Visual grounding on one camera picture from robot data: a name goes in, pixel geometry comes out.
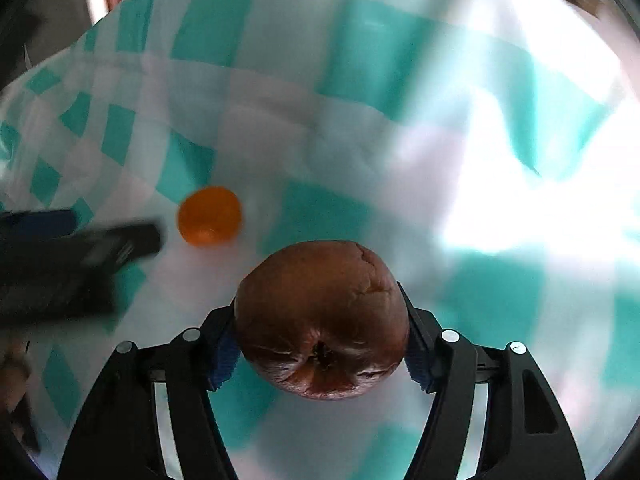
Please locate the brownish red apple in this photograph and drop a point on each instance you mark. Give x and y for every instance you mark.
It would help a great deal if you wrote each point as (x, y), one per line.
(321, 317)

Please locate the orange tangerine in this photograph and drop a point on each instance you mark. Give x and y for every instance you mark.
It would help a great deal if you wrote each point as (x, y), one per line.
(210, 216)

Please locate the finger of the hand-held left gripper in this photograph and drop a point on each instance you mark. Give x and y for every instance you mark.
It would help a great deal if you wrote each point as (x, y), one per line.
(40, 221)
(127, 246)

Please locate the person's left hand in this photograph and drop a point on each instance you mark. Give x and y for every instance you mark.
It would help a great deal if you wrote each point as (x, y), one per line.
(14, 375)

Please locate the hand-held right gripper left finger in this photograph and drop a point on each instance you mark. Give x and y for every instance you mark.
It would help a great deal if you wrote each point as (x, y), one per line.
(200, 360)

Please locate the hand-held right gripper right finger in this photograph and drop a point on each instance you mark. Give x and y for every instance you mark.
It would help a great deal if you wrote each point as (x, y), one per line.
(440, 360)

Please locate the teal white checked tablecloth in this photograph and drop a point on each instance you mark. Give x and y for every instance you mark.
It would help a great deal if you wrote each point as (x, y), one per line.
(380, 125)

